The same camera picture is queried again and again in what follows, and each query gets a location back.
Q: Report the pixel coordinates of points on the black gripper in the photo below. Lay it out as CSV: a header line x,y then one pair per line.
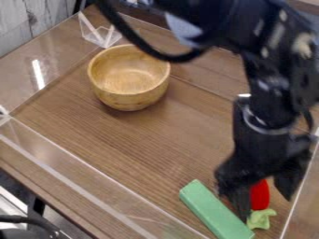
x,y
266,152

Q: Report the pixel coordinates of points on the red plush strawberry green stem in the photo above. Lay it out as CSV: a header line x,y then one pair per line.
x,y
259,218

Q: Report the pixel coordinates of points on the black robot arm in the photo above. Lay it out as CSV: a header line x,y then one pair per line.
x,y
275,41

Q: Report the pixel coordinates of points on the green rectangular block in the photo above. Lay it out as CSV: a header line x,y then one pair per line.
x,y
214,214

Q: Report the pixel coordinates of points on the clear acrylic front panel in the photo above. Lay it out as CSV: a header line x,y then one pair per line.
x,y
107,209

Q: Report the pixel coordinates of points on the wooden bowl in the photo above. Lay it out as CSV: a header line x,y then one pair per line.
x,y
128,79

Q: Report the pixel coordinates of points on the black device with cable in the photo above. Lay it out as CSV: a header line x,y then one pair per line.
x,y
36,228

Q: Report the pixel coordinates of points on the clear acrylic corner bracket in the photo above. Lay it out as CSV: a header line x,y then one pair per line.
x,y
103,37

